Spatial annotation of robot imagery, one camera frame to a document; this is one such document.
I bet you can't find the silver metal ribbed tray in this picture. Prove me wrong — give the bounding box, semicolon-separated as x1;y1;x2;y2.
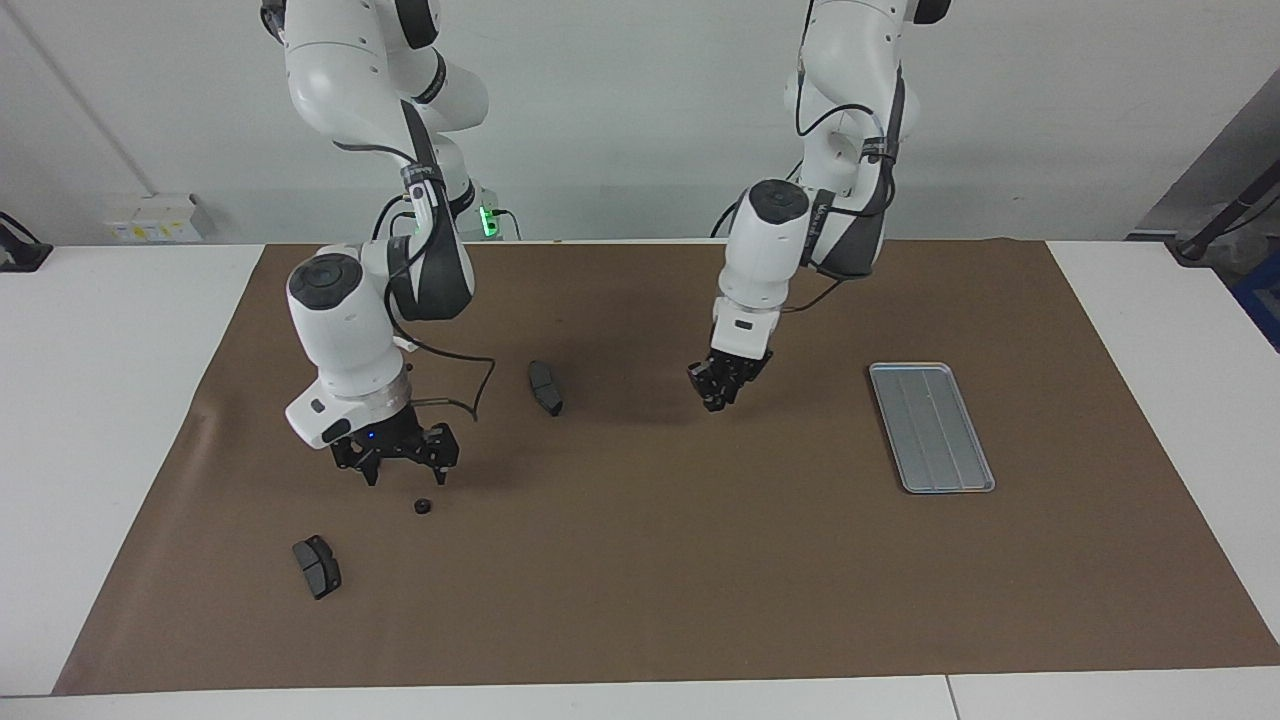
868;362;997;495

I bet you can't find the grey brake pad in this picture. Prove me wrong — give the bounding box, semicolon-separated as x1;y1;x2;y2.
527;360;565;418
292;535;343;601

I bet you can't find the brown paper table mat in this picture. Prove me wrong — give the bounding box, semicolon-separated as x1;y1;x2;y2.
52;238;1280;696

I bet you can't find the black stand pole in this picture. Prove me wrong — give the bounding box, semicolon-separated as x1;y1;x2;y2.
1172;160;1280;264

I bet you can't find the blue crate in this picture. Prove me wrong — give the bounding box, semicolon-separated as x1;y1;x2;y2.
1232;250;1280;353

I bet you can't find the grey metal panel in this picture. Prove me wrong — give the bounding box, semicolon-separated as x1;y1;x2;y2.
1130;68;1280;241

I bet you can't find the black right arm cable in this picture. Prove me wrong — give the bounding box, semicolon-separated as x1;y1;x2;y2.
375;195;498;423

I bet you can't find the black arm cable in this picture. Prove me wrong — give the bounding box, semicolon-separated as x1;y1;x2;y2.
785;60;901;313
375;195;498;423

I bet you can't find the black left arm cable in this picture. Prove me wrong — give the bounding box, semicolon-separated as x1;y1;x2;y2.
785;60;901;313

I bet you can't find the white wall socket box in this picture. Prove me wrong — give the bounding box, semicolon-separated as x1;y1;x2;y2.
103;193;216;245

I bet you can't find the black clamp mount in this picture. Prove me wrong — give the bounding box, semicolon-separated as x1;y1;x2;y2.
0;212;54;273

